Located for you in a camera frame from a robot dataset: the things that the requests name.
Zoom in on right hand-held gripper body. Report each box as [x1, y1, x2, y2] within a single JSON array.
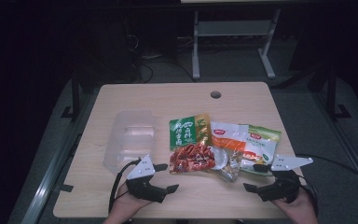
[[256, 154, 314, 204]]

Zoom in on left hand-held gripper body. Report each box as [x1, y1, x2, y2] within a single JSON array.
[[125, 154, 169, 204]]

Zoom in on clear plastic container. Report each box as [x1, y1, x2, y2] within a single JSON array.
[[102, 109, 158, 175]]

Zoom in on green and red seasoning packet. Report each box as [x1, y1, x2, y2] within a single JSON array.
[[168, 113, 217, 175]]

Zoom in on white and orange food packet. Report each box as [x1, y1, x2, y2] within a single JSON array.
[[209, 120, 250, 183]]

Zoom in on person's right hand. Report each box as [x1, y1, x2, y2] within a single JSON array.
[[271, 188, 318, 219]]

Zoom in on person's left hand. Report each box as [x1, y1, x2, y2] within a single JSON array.
[[110, 183, 153, 219]]

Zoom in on white and green food packet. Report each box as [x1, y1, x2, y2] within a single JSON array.
[[240, 124, 282, 177]]

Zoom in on dark tape piece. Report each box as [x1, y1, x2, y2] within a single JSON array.
[[58, 183, 75, 193]]

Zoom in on black metal stand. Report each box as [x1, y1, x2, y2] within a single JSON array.
[[60, 68, 82, 122], [325, 63, 352, 121]]

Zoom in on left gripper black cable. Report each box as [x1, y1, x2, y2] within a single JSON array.
[[107, 158, 143, 215]]

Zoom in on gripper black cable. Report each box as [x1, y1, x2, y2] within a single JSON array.
[[107, 158, 143, 215], [297, 175, 320, 217]]

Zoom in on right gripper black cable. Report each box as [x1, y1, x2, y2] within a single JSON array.
[[297, 175, 320, 217]]

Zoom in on black cable over table edge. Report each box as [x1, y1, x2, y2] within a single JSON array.
[[295, 152, 358, 189]]

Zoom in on grey metal rail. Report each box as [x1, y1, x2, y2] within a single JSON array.
[[310, 90, 358, 202], [20, 85, 102, 224]]

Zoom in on black floor cables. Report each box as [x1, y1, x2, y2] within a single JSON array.
[[127, 32, 198, 84]]

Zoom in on white metal frame stand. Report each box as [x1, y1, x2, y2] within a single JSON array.
[[191, 7, 282, 80]]

